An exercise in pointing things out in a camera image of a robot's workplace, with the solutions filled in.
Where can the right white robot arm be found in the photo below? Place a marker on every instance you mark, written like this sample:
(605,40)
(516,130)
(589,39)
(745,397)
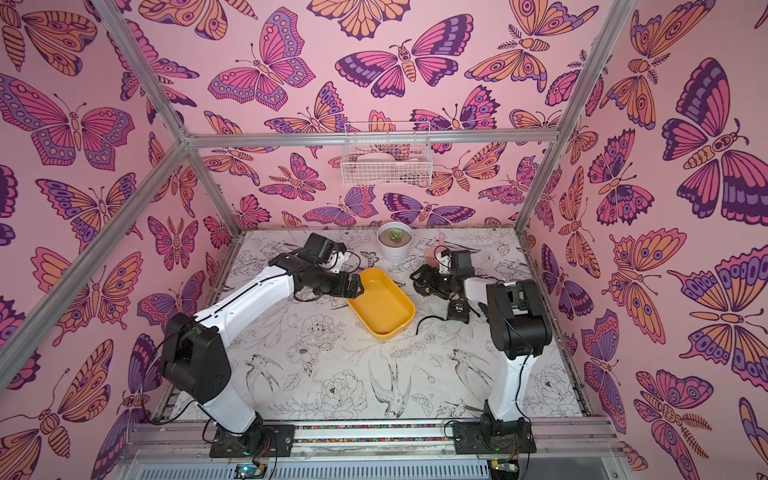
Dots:
(518,322)

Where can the yellow plastic storage box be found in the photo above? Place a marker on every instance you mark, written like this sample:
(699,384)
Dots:
(383,307)

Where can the aluminium front rail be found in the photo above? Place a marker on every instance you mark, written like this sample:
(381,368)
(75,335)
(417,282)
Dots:
(551,448)

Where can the white plant pot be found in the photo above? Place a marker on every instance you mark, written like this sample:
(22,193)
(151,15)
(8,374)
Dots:
(395,241)

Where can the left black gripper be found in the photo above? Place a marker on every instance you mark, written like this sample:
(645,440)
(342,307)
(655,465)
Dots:
(343,290)

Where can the black tape measure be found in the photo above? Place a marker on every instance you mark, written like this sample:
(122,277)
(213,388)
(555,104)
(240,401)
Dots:
(457,310)

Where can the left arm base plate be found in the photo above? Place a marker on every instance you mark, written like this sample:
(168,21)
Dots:
(252,441)

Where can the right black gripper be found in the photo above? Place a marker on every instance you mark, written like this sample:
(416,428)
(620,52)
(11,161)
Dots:
(428,281)

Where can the pink hand brush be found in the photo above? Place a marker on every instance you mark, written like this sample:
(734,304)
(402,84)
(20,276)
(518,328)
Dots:
(437,247)

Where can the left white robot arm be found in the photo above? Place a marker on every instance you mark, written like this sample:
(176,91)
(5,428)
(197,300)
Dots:
(194,355)

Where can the white wire wall basket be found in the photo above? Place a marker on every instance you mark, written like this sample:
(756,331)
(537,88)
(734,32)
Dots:
(387,153)

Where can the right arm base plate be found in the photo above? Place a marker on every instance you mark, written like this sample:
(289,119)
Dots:
(495,438)

